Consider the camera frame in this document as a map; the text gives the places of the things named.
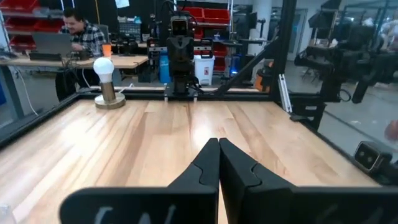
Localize person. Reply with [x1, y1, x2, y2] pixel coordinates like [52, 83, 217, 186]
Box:
[55, 6, 107, 103]

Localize table-level camera box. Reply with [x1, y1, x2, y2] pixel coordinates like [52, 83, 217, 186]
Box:
[352, 140, 394, 175]

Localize grey laptop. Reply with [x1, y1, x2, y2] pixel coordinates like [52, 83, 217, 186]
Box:
[29, 32, 73, 62]

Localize light wooden desk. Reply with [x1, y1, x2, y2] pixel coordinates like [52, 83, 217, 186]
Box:
[0, 54, 150, 70]

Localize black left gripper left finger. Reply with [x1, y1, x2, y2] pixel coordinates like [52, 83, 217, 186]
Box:
[58, 138, 221, 224]

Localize blue canister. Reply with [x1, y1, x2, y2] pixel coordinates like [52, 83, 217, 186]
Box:
[159, 50, 172, 85]

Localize red storage bins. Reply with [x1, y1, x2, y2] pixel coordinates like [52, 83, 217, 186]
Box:
[177, 6, 231, 27]

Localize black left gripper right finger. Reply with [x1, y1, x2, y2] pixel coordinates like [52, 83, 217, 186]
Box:
[219, 137, 398, 224]

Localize orange cup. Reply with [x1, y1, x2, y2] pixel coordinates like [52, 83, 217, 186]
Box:
[101, 43, 113, 58]

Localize black aluminium table frame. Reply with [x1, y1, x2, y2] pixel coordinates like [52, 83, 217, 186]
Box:
[0, 0, 398, 187]

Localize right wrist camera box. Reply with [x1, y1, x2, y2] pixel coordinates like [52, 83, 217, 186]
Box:
[169, 15, 190, 37]

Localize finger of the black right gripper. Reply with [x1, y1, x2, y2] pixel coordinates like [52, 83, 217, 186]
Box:
[181, 58, 191, 79]
[172, 58, 182, 79]

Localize white waste bin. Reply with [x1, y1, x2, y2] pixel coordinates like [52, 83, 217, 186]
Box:
[193, 54, 216, 86]

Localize orange shop vacuum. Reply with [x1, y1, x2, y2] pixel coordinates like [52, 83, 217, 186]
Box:
[254, 60, 275, 93]

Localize black machine rig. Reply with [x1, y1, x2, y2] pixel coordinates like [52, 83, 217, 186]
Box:
[293, 17, 398, 105]

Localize white lamp cable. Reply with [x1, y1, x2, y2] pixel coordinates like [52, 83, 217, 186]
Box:
[114, 82, 135, 95]

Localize red storage bin shelf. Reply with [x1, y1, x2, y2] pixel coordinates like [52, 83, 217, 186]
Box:
[0, 0, 65, 53]

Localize silver aluminium corner bracket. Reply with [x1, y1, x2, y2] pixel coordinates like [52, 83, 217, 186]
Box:
[277, 73, 294, 114]

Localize white hanging cable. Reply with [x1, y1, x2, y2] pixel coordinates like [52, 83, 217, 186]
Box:
[14, 67, 40, 118]

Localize white bulb lamp brass base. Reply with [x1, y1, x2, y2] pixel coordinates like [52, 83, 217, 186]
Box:
[92, 56, 127, 111]

